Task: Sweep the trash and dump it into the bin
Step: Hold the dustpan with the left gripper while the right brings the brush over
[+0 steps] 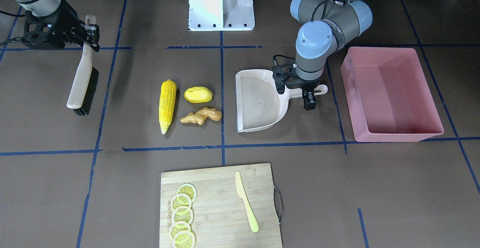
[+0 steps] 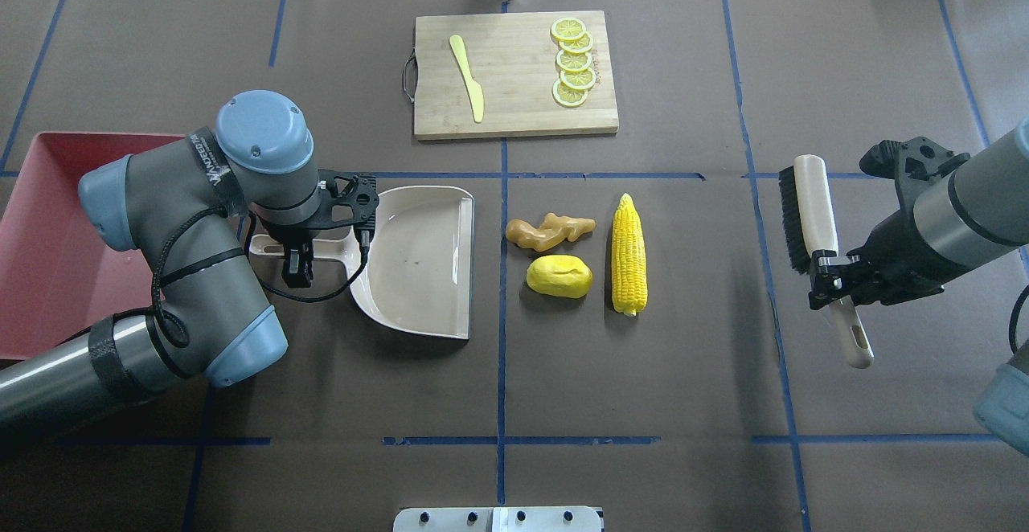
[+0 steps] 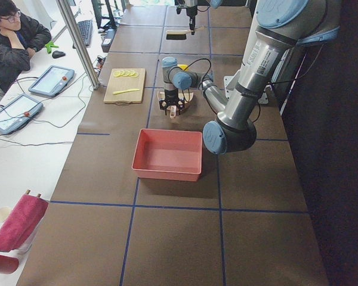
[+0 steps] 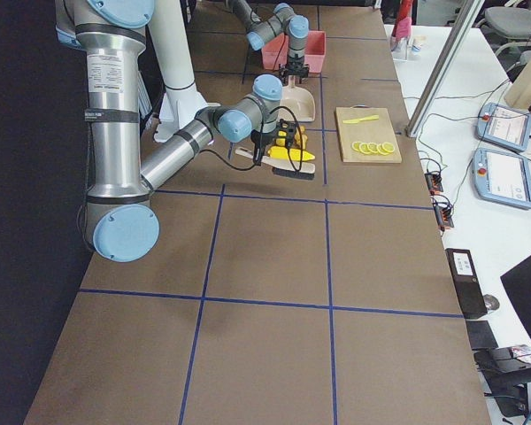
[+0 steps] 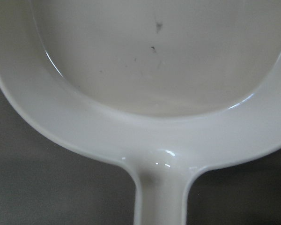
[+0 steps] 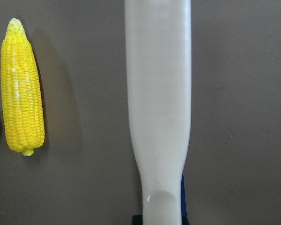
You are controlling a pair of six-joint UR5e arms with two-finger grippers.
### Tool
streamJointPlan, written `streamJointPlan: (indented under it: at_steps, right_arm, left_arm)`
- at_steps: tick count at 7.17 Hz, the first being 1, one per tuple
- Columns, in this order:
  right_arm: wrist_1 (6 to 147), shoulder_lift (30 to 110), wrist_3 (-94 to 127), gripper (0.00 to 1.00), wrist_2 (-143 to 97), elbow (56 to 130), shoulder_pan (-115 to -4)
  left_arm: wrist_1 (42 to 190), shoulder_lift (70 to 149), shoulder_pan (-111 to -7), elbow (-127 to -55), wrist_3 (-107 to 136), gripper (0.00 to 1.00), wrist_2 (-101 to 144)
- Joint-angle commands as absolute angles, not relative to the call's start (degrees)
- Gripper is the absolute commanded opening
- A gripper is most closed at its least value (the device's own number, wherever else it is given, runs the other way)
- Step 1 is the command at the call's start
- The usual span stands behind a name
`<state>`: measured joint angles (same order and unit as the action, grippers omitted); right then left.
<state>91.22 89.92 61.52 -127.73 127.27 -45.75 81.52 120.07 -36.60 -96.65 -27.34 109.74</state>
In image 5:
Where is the beige plastic dustpan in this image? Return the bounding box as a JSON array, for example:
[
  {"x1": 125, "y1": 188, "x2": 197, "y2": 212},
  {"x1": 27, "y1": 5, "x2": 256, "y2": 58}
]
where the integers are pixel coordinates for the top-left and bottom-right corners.
[{"x1": 0, "y1": 0, "x2": 281, "y2": 225}]

